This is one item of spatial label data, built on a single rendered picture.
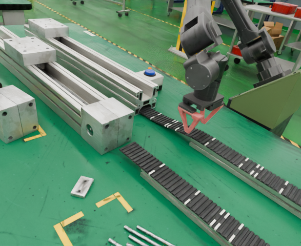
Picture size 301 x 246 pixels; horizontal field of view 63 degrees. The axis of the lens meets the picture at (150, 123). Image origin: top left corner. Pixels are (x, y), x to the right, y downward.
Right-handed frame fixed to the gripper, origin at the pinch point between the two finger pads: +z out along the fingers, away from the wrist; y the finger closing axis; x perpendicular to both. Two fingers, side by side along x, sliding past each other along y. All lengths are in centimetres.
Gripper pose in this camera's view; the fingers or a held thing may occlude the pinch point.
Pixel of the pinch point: (195, 125)
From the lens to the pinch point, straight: 68.6
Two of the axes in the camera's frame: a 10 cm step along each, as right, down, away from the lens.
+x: 7.1, 4.7, -5.3
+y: -6.9, 3.2, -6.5
